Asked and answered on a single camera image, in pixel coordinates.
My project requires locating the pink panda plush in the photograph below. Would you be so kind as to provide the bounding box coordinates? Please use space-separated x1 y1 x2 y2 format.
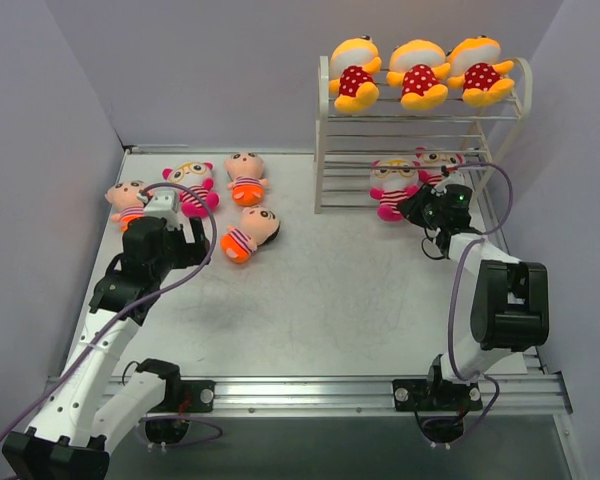
162 161 220 218
370 157 419 222
416 147 464 188

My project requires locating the pink panda plush front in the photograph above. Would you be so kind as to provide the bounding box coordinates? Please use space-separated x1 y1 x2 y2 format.
416 147 464 188

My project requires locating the pink panda plush back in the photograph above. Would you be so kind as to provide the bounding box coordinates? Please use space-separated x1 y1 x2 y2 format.
162 161 220 218

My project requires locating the peach doll plush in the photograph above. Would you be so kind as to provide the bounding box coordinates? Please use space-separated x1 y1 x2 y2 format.
224 152 268 207
220 205 281 264
105 180 146 232

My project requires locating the yellow plush red dotted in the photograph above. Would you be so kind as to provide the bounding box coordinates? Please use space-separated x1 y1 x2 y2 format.
329 35 382 114
446 35 515 108
386 39 451 111

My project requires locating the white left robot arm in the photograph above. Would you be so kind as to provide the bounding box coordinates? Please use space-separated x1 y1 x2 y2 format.
2 217 216 479

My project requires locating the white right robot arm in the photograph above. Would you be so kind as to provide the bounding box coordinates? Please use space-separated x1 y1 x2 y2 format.
394 184 549 414

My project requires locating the cream metal-rod shelf rack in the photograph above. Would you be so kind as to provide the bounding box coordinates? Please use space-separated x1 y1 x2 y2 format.
314 56 533 214

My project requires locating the peach doll plush back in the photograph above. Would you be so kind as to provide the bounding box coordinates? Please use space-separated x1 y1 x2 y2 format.
224 152 268 207

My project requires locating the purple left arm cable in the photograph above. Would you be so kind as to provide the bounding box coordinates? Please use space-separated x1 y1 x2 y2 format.
0 182 226 480

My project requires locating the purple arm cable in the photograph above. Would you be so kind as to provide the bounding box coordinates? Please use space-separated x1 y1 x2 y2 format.
419 160 515 449
0 182 226 480

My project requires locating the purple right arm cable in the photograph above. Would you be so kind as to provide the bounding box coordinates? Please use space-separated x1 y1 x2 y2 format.
419 160 515 449

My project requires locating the aluminium front mounting rail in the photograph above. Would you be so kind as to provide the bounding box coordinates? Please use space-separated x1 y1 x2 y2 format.
39 374 574 419

